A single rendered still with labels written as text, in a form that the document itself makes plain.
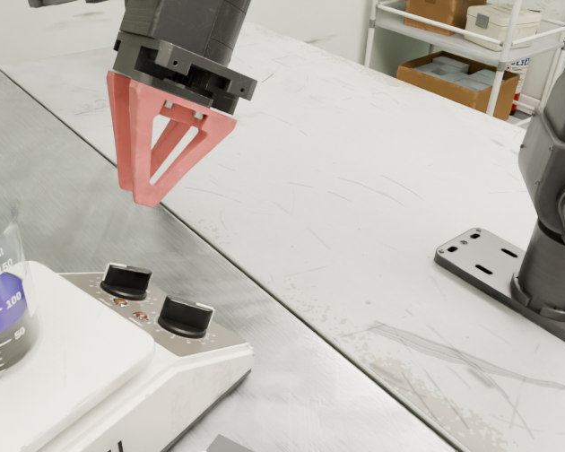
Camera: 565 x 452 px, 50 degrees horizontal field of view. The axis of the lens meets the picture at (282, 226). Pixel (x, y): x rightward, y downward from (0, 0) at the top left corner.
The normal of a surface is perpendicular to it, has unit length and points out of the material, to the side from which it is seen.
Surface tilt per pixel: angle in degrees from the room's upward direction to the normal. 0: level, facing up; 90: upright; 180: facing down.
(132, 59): 63
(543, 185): 90
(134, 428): 90
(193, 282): 0
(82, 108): 0
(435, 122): 0
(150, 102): 96
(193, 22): 78
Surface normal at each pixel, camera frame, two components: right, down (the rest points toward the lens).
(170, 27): 0.48, 0.32
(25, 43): 0.65, 0.45
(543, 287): -0.73, 0.35
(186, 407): 0.80, 0.37
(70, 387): 0.05, -0.83
